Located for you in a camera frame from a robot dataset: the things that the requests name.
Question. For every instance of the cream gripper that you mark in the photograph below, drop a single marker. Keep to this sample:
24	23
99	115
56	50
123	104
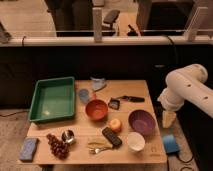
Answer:
168	117

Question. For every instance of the bunch of red grapes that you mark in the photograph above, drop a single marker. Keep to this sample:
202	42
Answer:
58	148

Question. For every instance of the yellow banana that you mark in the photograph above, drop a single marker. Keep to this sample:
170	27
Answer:
99	143

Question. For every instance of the white horizontal rail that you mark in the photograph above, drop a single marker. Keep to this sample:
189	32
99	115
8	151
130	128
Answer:
105	41

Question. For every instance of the green plastic tray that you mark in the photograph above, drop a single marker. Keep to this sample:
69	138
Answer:
53	100

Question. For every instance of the purple bowl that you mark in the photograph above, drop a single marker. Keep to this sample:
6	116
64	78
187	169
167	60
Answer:
142	122

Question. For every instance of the black dish brush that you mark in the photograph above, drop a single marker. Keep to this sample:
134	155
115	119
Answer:
114	103

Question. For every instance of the blue sponge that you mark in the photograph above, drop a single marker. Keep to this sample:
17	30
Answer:
28	149

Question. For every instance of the orange bowl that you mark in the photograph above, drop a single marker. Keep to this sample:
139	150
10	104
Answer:
96	109

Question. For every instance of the blue object on floor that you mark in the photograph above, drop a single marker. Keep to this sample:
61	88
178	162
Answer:
170	144

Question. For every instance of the black office chair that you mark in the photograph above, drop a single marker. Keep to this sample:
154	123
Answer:
111	18

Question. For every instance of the small metal cup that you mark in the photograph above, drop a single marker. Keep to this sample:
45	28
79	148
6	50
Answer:
68	137

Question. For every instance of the red yellow apple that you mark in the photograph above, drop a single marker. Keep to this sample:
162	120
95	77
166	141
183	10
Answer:
115	125

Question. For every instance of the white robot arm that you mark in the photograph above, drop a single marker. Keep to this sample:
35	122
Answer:
185	84

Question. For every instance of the white cup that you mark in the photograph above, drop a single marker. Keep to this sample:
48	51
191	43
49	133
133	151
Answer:
135	142

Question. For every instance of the blue plastic cup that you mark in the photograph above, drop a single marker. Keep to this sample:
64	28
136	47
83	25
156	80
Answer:
84	96

